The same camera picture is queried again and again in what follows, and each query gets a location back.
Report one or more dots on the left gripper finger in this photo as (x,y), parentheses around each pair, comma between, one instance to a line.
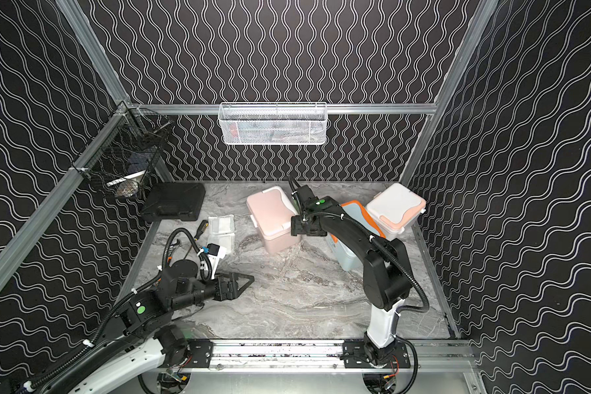
(243,280)
(238,291)

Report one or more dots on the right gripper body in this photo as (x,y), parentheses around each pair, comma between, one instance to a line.
(300,227)

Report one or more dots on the white pink first aid box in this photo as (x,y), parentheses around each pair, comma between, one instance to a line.
(395,210)

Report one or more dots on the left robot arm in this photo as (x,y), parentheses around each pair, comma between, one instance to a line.
(143,318)

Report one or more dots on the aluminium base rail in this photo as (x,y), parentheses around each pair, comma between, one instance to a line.
(275,356)

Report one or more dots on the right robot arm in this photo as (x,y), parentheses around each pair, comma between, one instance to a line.
(388,280)

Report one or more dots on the black yellow screwdriver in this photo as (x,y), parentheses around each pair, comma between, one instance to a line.
(203,226)

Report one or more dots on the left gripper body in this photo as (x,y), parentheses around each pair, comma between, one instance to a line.
(226,286)

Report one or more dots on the white wire wall basket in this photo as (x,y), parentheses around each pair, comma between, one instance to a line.
(273,123)

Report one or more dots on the black plastic tool case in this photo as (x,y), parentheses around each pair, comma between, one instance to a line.
(174,200)

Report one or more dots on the white gauze packet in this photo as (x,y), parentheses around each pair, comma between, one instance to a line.
(220,225)
(226,241)

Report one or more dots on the black wire wall basket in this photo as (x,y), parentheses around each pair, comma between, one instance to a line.
(125,165)

